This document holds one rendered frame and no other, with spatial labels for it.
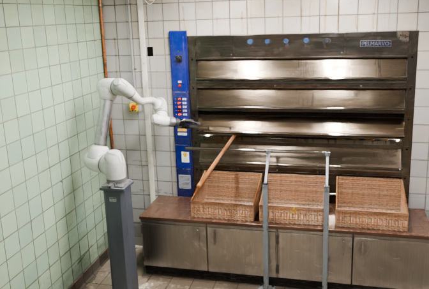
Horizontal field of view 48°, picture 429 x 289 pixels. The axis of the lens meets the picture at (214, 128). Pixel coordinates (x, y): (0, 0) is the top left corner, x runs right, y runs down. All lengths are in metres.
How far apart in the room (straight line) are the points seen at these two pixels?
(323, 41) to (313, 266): 1.88
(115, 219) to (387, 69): 2.52
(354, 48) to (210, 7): 1.28
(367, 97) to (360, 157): 0.54
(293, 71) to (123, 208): 1.84
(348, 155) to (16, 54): 2.80
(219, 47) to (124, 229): 1.77
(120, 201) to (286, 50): 1.89
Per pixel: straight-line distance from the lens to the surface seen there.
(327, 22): 4.23
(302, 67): 4.27
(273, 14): 4.26
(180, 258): 4.42
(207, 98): 4.44
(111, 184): 3.84
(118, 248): 4.06
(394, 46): 4.29
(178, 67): 4.44
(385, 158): 4.44
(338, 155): 4.42
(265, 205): 3.96
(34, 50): 3.79
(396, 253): 4.17
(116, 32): 4.66
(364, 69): 4.27
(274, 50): 4.29
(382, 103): 4.31
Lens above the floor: 2.28
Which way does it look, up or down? 13 degrees down
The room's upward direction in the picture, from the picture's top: 2 degrees counter-clockwise
